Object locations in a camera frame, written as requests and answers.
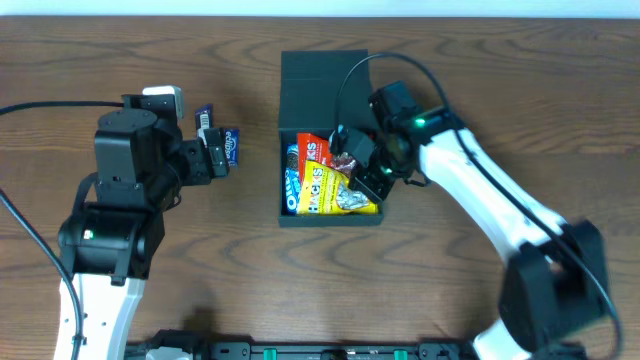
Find dark purple cookie bar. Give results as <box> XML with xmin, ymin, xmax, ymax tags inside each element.
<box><xmin>194</xmin><ymin>104</ymin><xmax>213</xmax><ymax>144</ymax></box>

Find yellow Hacks candy bag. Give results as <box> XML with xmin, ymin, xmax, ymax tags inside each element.
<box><xmin>297</xmin><ymin>160</ymin><xmax>379</xmax><ymax>215</ymax></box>

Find red Hacks candy bag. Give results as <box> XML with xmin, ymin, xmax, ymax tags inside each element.
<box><xmin>297</xmin><ymin>133</ymin><xmax>357</xmax><ymax>183</ymax></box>

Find blue Eclipse gum pack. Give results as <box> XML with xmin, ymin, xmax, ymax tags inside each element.
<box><xmin>224</xmin><ymin>128</ymin><xmax>239</xmax><ymax>167</ymax></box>

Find blue Oreo cookie pack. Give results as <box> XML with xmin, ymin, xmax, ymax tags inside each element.
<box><xmin>284</xmin><ymin>144</ymin><xmax>301</xmax><ymax>215</ymax></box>

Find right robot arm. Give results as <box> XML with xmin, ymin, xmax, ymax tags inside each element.
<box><xmin>330</xmin><ymin>82</ymin><xmax>623</xmax><ymax>359</ymax></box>

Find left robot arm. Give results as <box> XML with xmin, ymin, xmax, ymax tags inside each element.
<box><xmin>54</xmin><ymin>85</ymin><xmax>229</xmax><ymax>359</ymax></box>

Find dark green open box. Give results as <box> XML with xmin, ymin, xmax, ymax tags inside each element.
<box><xmin>278</xmin><ymin>49</ymin><xmax>384</xmax><ymax>228</ymax></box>

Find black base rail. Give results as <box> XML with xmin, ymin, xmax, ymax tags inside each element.
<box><xmin>124</xmin><ymin>330</ymin><xmax>479</xmax><ymax>360</ymax></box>

